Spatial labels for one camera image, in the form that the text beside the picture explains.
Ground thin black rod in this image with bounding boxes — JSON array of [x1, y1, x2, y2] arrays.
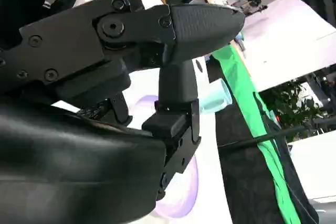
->
[[217, 121, 336, 149]]

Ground black cloth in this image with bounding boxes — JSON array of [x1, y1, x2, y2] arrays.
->
[[207, 56, 320, 224]]

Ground green cloth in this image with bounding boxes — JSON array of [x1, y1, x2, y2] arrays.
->
[[209, 44, 302, 224]]

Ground pale green mug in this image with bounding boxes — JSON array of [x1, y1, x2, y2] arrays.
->
[[197, 78, 233, 116]]

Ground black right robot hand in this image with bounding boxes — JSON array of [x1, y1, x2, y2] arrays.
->
[[0, 0, 246, 224]]

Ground green leafy plant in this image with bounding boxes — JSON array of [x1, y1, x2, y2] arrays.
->
[[262, 79, 326, 141]]

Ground lilac plate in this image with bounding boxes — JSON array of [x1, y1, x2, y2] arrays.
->
[[130, 94, 200, 219]]

